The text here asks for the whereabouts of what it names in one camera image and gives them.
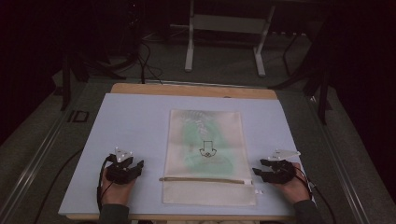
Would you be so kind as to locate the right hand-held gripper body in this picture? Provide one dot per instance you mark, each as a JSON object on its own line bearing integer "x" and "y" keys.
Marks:
{"x": 281, "y": 172}

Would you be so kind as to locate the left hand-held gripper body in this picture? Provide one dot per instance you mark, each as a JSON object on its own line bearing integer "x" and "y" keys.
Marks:
{"x": 120, "y": 172}

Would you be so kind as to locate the white mesh laundry bag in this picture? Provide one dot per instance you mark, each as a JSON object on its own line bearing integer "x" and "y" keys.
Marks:
{"x": 205, "y": 194}

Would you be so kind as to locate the light blue mat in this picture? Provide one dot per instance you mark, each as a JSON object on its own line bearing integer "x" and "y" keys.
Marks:
{"x": 140, "y": 124}

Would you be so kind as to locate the green garment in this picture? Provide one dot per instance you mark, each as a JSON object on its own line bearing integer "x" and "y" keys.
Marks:
{"x": 193, "y": 137}

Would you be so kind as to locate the black stand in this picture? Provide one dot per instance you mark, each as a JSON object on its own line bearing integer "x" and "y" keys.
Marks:
{"x": 66, "y": 84}
{"x": 323, "y": 93}

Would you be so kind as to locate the white metal stand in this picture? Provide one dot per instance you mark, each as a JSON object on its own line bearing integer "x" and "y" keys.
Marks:
{"x": 230, "y": 25}

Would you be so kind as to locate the metal floor rail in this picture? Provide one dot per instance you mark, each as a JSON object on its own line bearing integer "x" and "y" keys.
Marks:
{"x": 28, "y": 174}
{"x": 342, "y": 168}

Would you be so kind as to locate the black rectangular frame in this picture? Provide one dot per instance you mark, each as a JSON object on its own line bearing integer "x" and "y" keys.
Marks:
{"x": 79, "y": 116}

